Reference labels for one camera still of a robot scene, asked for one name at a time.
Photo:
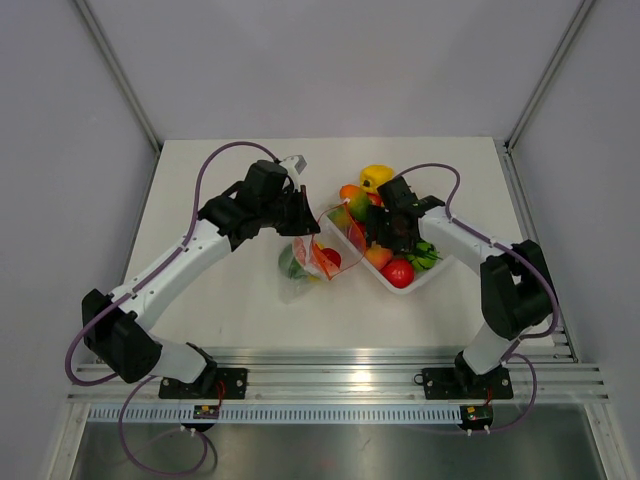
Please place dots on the green pepper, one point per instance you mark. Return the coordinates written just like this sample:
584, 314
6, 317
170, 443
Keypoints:
289, 266

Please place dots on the right frame post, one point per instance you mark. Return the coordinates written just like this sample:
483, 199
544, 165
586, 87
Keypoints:
550, 71

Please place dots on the red apple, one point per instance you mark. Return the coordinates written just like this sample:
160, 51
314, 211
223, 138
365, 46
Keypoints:
358, 235

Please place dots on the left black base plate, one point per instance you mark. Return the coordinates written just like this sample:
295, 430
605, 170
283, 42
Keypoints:
227, 383

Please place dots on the aluminium rail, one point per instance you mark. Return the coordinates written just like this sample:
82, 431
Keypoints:
385, 375

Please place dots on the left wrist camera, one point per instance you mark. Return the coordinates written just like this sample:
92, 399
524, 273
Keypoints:
294, 164

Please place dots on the left frame post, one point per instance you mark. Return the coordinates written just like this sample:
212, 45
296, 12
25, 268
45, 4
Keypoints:
109, 57

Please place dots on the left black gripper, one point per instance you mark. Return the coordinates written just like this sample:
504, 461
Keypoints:
305, 223

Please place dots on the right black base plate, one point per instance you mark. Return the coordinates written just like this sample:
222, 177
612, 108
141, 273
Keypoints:
445, 383

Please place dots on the white slotted cable duct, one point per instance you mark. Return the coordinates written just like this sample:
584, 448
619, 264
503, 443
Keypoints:
278, 414

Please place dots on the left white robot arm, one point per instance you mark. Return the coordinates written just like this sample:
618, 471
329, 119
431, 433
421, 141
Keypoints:
119, 323

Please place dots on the white plastic basket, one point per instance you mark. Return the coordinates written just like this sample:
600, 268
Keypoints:
427, 204

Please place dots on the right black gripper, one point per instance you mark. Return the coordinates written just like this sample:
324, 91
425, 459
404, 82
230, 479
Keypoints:
377, 217

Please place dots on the red tomato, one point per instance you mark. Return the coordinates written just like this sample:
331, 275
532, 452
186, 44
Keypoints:
399, 273

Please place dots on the peach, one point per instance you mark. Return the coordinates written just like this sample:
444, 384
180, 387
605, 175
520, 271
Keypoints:
378, 256

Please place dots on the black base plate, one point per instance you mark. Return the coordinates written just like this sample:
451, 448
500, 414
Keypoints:
227, 383
445, 383

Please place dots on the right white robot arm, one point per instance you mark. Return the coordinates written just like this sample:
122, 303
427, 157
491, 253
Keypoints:
515, 286

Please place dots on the clear zip bag orange zipper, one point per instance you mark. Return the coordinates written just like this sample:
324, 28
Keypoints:
330, 236

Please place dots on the frame post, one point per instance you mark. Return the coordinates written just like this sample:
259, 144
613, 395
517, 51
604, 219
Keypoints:
550, 71
109, 57

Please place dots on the red strawberry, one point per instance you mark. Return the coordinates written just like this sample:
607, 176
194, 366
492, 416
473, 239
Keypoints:
332, 256

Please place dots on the orange green mango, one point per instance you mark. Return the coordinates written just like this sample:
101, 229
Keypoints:
357, 201

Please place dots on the watermelon slice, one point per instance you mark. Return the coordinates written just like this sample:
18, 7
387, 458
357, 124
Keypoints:
306, 254

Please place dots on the yellow bell pepper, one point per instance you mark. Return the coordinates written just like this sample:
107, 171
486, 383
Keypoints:
373, 176

